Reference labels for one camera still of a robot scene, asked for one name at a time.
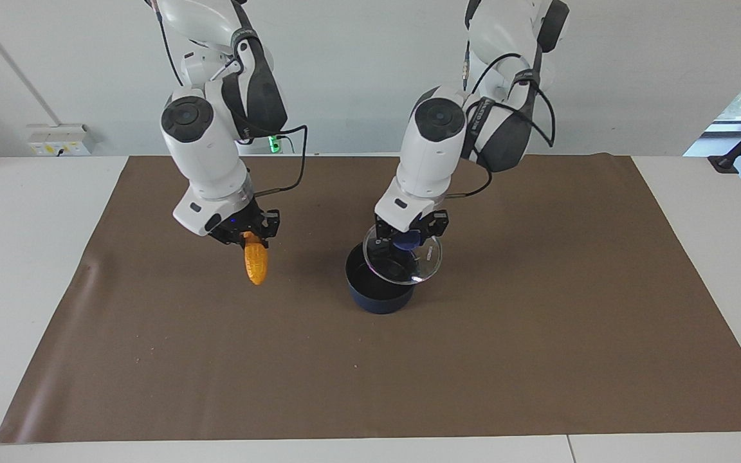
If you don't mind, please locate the glass lid with purple knob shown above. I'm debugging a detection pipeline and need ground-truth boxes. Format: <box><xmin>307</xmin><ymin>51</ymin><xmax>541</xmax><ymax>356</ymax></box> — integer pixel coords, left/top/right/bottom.
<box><xmin>363</xmin><ymin>224</ymin><xmax>443</xmax><ymax>286</ymax></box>

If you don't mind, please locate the yellow corn cob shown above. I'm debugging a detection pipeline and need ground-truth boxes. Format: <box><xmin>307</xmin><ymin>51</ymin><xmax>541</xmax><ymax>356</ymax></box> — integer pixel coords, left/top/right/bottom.
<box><xmin>243</xmin><ymin>231</ymin><xmax>269</xmax><ymax>286</ymax></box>

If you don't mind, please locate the green lit device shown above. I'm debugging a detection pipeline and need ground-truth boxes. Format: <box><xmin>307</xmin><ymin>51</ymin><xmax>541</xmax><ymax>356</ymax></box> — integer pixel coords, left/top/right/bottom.
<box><xmin>266</xmin><ymin>133</ymin><xmax>296</xmax><ymax>156</ymax></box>

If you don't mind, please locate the brown table mat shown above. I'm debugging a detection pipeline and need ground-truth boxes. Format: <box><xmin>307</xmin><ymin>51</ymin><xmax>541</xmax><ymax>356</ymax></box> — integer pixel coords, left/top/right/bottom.
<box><xmin>0</xmin><ymin>154</ymin><xmax>741</xmax><ymax>444</ymax></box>

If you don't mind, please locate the dark pot with purple handle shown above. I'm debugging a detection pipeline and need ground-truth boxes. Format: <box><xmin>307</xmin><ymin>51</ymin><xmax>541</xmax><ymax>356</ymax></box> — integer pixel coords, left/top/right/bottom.
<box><xmin>345</xmin><ymin>242</ymin><xmax>417</xmax><ymax>315</ymax></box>

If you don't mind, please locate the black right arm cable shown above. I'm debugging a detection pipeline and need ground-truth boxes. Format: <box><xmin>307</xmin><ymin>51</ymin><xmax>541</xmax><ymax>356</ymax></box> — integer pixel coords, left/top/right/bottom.
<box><xmin>149</xmin><ymin>0</ymin><xmax>309</xmax><ymax>197</ymax></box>

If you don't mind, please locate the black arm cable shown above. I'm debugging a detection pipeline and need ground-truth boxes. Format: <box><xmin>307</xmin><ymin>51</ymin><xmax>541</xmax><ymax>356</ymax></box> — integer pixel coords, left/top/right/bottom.
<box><xmin>444</xmin><ymin>39</ymin><xmax>556</xmax><ymax>197</ymax></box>
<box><xmin>149</xmin><ymin>0</ymin><xmax>309</xmax><ymax>197</ymax></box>

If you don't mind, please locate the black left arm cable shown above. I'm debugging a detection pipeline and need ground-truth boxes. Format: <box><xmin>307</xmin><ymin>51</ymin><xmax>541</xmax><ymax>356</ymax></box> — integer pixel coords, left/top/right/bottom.
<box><xmin>444</xmin><ymin>39</ymin><xmax>556</xmax><ymax>197</ymax></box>

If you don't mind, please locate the white wall power outlet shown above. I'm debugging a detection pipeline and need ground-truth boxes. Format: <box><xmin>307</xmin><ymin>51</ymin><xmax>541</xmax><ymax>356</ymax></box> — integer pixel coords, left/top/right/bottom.
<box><xmin>26</xmin><ymin>123</ymin><xmax>96</xmax><ymax>158</ymax></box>

